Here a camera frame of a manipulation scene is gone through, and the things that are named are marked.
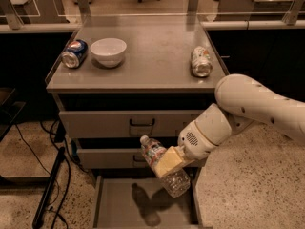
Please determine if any grey drawer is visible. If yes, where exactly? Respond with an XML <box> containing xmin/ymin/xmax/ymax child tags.
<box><xmin>90</xmin><ymin>176</ymin><xmax>203</xmax><ymax>229</ymax></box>
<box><xmin>77</xmin><ymin>149</ymin><xmax>148</xmax><ymax>169</ymax></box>
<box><xmin>59</xmin><ymin>110</ymin><xmax>202</xmax><ymax>138</ymax></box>

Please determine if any dark side table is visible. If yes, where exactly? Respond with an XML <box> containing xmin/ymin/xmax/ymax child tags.
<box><xmin>0</xmin><ymin>88</ymin><xmax>26</xmax><ymax>141</ymax></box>

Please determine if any grey bottom drawer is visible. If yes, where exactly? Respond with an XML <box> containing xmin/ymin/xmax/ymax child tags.
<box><xmin>90</xmin><ymin>176</ymin><xmax>203</xmax><ymax>229</ymax></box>

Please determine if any blue pepsi can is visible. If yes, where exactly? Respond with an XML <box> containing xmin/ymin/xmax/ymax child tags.
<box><xmin>61</xmin><ymin>39</ymin><xmax>88</xmax><ymax>69</ymax></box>

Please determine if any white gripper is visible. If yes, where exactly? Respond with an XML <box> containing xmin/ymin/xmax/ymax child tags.
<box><xmin>154</xmin><ymin>120</ymin><xmax>223</xmax><ymax>178</ymax></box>

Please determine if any clear plastic water bottle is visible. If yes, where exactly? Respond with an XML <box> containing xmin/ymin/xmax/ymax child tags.
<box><xmin>140</xmin><ymin>135</ymin><xmax>191</xmax><ymax>198</ymax></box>

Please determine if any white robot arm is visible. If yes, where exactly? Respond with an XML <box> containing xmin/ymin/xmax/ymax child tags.
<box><xmin>154</xmin><ymin>74</ymin><xmax>305</xmax><ymax>178</ymax></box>

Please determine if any grey top drawer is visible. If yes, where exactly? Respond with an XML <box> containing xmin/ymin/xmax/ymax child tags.
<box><xmin>59</xmin><ymin>110</ymin><xmax>202</xmax><ymax>138</ymax></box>

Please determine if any white ceramic bowl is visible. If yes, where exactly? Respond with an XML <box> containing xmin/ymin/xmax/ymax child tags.
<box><xmin>90</xmin><ymin>38</ymin><xmax>127</xmax><ymax>68</ymax></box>

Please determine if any black floor cable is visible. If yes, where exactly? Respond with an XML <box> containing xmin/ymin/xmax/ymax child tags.
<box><xmin>0</xmin><ymin>110</ymin><xmax>87</xmax><ymax>229</ymax></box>

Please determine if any grey middle drawer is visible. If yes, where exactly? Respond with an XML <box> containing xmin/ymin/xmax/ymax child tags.
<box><xmin>77</xmin><ymin>149</ymin><xmax>148</xmax><ymax>169</ymax></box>

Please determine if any black bar on floor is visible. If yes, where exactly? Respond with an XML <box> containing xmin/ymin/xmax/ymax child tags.
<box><xmin>32</xmin><ymin>147</ymin><xmax>65</xmax><ymax>229</ymax></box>

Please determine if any grey drawer cabinet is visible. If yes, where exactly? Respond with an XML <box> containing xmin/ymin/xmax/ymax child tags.
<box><xmin>44</xmin><ymin>14</ymin><xmax>231</xmax><ymax>229</ymax></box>

